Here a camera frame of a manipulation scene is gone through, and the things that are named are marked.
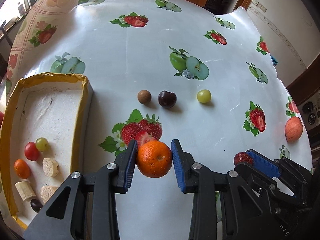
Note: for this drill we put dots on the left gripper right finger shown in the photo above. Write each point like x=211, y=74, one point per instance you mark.
x=196, y=178

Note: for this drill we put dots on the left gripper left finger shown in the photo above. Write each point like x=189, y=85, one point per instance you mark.
x=64, y=214

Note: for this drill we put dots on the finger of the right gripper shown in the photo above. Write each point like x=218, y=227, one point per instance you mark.
x=263, y=164
x=255, y=184

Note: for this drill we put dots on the red jujube date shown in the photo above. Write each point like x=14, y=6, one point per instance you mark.
x=243, y=157

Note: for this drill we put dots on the orange tangerine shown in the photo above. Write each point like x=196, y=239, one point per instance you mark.
x=21, y=169
x=154, y=159

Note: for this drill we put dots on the round freeze-dried piece small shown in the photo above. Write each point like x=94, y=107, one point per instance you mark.
x=50, y=167

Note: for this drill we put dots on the hexagonal white freeze-dried block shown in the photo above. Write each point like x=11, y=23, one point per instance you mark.
x=25, y=190

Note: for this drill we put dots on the green grape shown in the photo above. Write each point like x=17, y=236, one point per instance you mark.
x=204, y=96
x=42, y=144

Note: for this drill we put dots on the red cherry tomato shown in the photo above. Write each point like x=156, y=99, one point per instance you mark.
x=31, y=152

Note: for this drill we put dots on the red apple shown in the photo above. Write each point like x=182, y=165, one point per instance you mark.
x=293, y=129

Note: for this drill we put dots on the white foam tray yellow rim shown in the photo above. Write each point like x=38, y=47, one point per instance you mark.
x=49, y=105

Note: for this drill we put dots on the brown longan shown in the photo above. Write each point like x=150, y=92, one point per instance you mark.
x=144, y=97

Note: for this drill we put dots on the fruit print tablecloth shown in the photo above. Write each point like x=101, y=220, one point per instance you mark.
x=150, y=119

